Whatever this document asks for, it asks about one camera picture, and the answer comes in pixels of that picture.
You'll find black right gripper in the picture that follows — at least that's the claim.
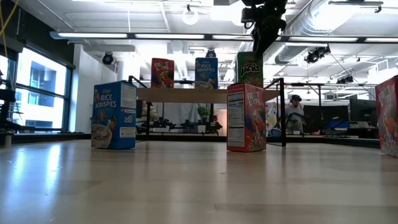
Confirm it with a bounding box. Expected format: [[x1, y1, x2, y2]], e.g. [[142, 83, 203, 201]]
[[248, 0, 289, 60]]

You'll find green Apple Jacks cereal box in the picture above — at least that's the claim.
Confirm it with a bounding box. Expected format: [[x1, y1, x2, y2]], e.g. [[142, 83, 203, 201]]
[[236, 51, 264, 89]]

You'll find blue Rice Krispies cereal box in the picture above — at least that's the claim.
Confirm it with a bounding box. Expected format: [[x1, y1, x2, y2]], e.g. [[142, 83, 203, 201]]
[[195, 57, 219, 90], [91, 80, 137, 150]]

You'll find red Froot Loops cereal box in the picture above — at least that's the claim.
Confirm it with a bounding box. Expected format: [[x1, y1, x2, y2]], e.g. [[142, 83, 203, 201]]
[[375, 75, 398, 158], [150, 57, 175, 89], [226, 82, 267, 153]]

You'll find round white ceiling lamp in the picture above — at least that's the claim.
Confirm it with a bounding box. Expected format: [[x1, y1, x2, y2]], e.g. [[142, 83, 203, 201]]
[[182, 5, 200, 26]]

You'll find colourful patterned panel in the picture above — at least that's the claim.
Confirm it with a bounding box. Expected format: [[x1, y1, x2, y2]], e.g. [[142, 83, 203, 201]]
[[266, 101, 278, 138]]

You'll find person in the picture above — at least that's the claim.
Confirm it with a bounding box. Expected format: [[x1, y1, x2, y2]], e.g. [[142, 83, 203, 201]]
[[284, 94, 305, 135], [141, 101, 160, 123]]

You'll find black robot workstation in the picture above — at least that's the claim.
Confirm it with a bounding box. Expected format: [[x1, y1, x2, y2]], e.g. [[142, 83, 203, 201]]
[[136, 79, 223, 135]]

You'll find black computer monitor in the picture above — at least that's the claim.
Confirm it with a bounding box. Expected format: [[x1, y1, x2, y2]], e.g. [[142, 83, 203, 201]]
[[303, 105, 349, 133], [349, 98, 379, 127]]

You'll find potted green plant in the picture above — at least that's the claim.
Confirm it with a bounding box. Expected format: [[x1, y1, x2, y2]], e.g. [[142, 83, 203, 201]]
[[197, 105, 211, 125]]

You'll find long ceiling light bar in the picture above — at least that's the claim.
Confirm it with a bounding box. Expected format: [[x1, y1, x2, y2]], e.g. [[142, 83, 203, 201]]
[[49, 30, 398, 44]]

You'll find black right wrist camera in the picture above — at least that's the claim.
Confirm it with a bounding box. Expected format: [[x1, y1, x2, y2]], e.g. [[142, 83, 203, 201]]
[[241, 6, 257, 30]]

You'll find silver ventilation duct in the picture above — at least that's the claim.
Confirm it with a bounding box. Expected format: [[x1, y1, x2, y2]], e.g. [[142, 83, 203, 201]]
[[262, 0, 361, 65]]

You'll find black metal rig frame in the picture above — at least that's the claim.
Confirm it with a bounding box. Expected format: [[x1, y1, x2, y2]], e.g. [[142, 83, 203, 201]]
[[12, 132, 381, 149]]

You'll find yellow hanging cable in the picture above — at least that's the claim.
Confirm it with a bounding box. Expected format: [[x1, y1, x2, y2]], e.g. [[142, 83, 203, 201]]
[[0, 0, 20, 58]]

